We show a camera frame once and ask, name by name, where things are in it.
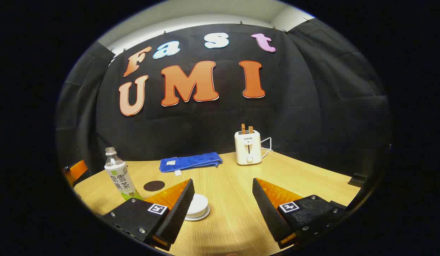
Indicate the clear white-labelled water bottle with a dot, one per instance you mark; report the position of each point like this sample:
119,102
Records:
118,177

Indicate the cream toaster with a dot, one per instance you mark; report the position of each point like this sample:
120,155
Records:
247,149

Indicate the white teacup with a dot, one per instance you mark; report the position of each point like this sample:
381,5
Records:
196,213

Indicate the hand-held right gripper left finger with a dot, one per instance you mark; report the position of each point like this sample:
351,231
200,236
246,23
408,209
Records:
181,209

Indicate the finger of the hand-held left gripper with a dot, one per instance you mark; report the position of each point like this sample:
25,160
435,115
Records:
78,170

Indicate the dark round coaster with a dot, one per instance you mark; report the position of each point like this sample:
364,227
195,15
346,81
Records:
154,186

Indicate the white saucer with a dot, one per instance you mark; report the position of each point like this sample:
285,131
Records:
205,215

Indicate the blue folded towel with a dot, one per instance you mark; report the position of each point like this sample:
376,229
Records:
191,161

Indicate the small black object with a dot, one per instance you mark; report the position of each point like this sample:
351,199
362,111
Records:
357,180

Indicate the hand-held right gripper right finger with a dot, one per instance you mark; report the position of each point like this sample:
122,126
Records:
266,209

